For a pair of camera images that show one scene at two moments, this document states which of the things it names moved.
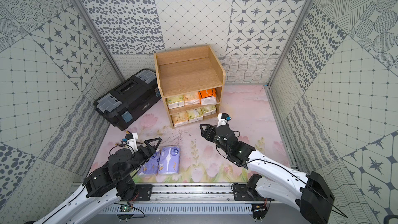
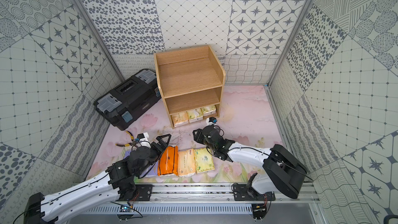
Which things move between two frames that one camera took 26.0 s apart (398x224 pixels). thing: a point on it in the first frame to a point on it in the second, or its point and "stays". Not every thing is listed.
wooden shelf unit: (186, 70) stays
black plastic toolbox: (121, 106) stays
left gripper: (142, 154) to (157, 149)
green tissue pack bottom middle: (195, 115) stays
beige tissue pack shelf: (192, 98) to (186, 162)
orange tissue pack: (208, 97) to (168, 163)
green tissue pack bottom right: (208, 110) stays
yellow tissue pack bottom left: (180, 119) stays
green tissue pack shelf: (175, 102) to (204, 160)
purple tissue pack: (169, 160) to (154, 171)
